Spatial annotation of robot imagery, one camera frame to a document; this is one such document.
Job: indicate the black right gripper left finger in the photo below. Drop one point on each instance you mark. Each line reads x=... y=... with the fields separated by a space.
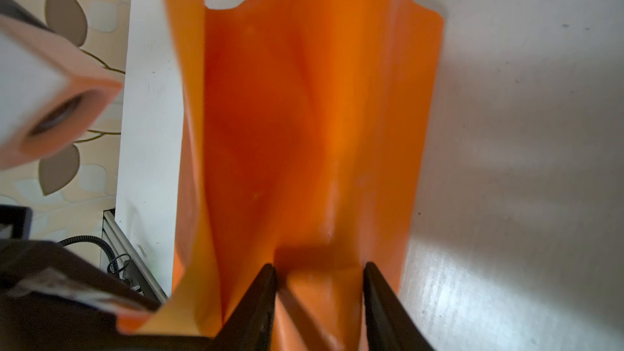
x=250 y=325

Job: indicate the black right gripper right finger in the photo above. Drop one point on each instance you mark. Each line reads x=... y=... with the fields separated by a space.
x=389 y=327

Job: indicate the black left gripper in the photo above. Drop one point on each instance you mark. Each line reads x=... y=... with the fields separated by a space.
x=51 y=299

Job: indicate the orange wrapping paper sheet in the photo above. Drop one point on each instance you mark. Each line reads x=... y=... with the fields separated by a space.
x=304 y=133

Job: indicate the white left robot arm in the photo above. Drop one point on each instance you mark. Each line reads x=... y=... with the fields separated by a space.
x=50 y=94

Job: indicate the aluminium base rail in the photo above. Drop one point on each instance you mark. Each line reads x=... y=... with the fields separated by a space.
x=132 y=269

